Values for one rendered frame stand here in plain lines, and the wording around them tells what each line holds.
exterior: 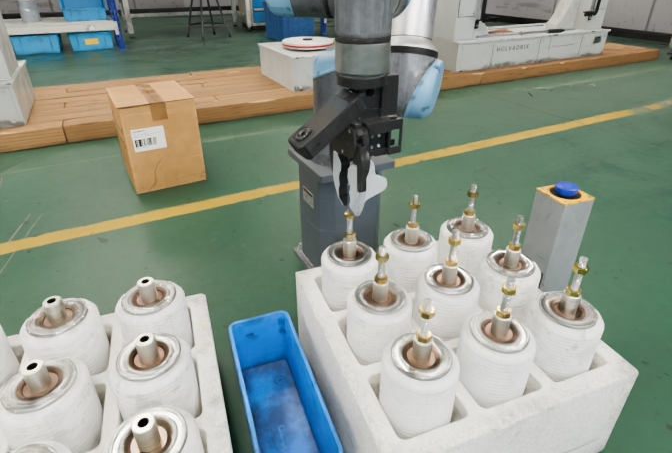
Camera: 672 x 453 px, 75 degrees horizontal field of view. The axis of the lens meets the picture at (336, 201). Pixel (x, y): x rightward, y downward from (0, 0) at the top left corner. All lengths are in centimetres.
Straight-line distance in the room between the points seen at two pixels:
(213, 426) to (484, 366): 35
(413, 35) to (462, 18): 223
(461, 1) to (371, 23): 251
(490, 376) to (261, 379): 43
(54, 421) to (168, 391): 12
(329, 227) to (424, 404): 52
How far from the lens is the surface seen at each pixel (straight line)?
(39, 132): 226
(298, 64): 246
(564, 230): 90
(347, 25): 59
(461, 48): 307
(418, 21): 90
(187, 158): 162
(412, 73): 87
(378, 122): 63
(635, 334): 115
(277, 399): 86
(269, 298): 105
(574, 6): 408
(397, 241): 78
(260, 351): 88
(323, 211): 98
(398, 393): 58
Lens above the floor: 68
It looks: 28 degrees down
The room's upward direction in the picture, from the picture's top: straight up
